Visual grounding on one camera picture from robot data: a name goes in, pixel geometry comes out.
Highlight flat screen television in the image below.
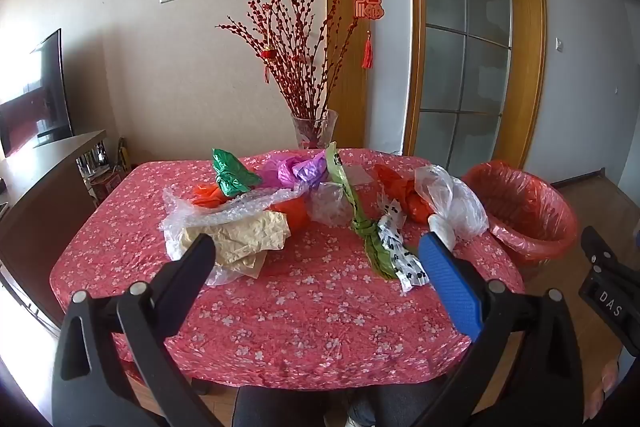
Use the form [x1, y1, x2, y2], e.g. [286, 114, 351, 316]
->
[0, 28, 74, 158]

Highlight cluttered shelf items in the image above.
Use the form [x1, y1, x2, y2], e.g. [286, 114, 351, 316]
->
[76, 137, 132, 202]

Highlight frosted glass door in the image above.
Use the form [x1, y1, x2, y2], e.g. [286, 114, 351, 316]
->
[415, 0, 514, 168]

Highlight wooden door frame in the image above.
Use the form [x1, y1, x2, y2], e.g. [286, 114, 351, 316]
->
[404, 0, 547, 172]

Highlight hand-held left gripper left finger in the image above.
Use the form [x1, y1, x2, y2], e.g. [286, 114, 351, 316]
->
[51, 233, 226, 427]

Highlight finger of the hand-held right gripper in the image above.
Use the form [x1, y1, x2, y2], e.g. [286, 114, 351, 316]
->
[581, 226, 622, 269]

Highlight orange plastic bag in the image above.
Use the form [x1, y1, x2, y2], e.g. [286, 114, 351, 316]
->
[375, 164, 432, 224]
[270, 197, 311, 235]
[192, 183, 227, 209]

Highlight long green plastic bag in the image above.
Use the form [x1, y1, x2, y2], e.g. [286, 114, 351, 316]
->
[325, 142, 401, 280]

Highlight white black-spotted plastic bag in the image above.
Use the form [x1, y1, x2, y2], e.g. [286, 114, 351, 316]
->
[376, 199, 430, 293]

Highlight clear printed plastic bag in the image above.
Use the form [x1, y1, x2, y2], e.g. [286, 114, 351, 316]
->
[309, 181, 357, 226]

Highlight person's right hand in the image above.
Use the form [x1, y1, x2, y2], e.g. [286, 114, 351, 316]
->
[585, 357, 626, 424]

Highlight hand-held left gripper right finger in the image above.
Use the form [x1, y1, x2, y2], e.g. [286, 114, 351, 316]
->
[417, 231, 586, 427]

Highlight glass vase with red branches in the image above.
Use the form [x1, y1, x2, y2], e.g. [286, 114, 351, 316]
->
[216, 0, 362, 122]

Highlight small red lantern ornament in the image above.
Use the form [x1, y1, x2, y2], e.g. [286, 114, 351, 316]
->
[260, 48, 277, 84]

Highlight red lined waste bin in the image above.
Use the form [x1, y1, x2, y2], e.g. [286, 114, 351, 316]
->
[461, 160, 579, 269]

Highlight green foil bag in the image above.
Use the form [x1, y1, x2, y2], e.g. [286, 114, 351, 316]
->
[211, 148, 263, 198]

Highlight clear bubble plastic bag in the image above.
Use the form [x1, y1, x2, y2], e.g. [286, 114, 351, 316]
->
[161, 184, 308, 260]

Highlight red tassel wall ornament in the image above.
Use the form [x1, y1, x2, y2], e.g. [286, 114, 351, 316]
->
[353, 0, 386, 70]

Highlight pink floral tablecloth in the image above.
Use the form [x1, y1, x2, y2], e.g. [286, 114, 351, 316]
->
[49, 148, 526, 391]

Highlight crumpled beige paper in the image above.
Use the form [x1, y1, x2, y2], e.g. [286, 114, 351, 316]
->
[182, 211, 292, 279]

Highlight dark wooden cabinet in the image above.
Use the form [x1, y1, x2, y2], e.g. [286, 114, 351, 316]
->
[0, 130, 132, 333]

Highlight purple plastic bag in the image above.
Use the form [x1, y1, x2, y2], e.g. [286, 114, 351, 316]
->
[260, 157, 331, 190]

